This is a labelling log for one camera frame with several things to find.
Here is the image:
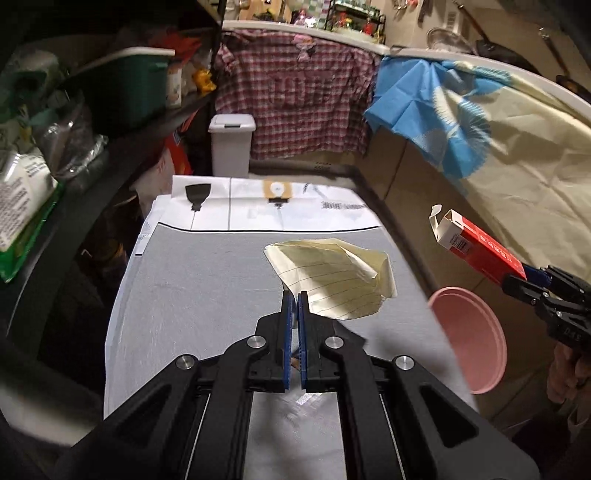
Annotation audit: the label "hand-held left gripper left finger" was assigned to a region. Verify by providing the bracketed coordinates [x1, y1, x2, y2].
[55, 291, 298, 480]

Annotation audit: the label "green snack bag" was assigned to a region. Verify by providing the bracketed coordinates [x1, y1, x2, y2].
[0, 50, 62, 155]

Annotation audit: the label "black frying pan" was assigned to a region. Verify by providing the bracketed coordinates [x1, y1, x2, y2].
[455, 0, 528, 65]

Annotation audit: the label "person's right hand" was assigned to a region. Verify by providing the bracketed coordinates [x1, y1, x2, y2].
[546, 344, 591, 408]

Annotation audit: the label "white printed paper sheets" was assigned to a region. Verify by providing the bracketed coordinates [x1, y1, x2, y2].
[134, 174, 384, 256]

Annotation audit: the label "red plaid shirt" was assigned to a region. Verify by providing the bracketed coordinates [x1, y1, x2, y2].
[215, 28, 382, 160]

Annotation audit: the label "black wire spice rack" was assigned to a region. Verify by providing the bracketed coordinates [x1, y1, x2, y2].
[329, 0, 387, 36]

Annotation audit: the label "orange red bag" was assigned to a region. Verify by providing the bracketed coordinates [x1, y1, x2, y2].
[157, 124, 195, 176]

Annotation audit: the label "white lidded waste bin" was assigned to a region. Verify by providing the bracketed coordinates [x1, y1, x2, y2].
[208, 113, 257, 177]

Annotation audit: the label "blue and cream printed cloth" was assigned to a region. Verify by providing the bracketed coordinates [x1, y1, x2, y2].
[364, 58, 591, 283]

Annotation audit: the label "metal strainer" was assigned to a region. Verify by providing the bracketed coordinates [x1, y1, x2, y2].
[427, 27, 476, 55]

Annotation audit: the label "clear plastic bag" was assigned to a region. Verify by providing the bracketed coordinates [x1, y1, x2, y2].
[37, 105, 110, 182]

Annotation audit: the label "yellow lined paper sheet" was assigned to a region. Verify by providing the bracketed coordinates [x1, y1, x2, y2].
[264, 238, 398, 320]

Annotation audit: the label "pink plastic basin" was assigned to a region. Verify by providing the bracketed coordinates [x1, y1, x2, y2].
[427, 286, 509, 395]

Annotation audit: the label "green storage box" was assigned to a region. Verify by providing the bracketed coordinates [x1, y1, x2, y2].
[69, 46, 176, 131]

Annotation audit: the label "green and white packet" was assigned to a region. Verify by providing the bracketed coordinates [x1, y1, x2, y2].
[0, 148, 64, 283]

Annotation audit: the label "yellow small packet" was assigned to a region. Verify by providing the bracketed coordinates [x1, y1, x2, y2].
[193, 68, 217, 96]

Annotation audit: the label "grey table mat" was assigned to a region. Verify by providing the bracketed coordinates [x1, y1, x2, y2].
[104, 222, 479, 480]

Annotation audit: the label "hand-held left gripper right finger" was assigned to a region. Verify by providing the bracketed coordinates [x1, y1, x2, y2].
[298, 291, 541, 480]

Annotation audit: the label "black shelf rack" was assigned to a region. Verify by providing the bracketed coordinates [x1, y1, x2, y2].
[0, 0, 227, 356]

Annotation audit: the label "white labelled jar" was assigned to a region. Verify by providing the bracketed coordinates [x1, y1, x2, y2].
[166, 62, 184, 109]

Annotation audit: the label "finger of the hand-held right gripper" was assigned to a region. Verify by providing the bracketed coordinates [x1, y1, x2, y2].
[523, 264, 557, 283]
[502, 273, 551, 306]

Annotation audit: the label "red and white carton box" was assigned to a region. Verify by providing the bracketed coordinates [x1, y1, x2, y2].
[428, 204, 528, 286]

